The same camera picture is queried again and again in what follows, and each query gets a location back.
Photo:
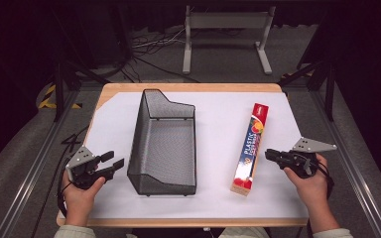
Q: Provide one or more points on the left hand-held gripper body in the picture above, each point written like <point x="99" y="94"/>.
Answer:
<point x="79" y="159"/>

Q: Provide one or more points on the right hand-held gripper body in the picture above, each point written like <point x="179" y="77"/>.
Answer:
<point x="302" y="162"/>

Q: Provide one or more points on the person's right hand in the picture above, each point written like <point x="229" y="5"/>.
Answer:
<point x="312" y="191"/>

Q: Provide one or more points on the person's left hand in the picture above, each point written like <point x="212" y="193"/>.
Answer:
<point x="79" y="198"/>

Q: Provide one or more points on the long plastic wrap box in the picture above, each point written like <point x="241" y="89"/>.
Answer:
<point x="251" y="148"/>

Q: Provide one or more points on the white paper sheet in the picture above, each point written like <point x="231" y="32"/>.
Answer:
<point x="218" y="132"/>

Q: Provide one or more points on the yellow black hazard tape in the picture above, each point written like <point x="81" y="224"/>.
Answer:
<point x="48" y="99"/>

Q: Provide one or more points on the black metal stand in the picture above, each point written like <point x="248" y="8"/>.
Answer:
<point x="59" y="89"/>
<point x="329" y="89"/>

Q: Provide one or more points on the white metal stand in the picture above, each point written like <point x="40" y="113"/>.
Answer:
<point x="228" y="21"/>

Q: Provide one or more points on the aluminium rail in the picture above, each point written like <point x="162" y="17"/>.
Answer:
<point x="350" y="165"/>
<point x="33" y="172"/>

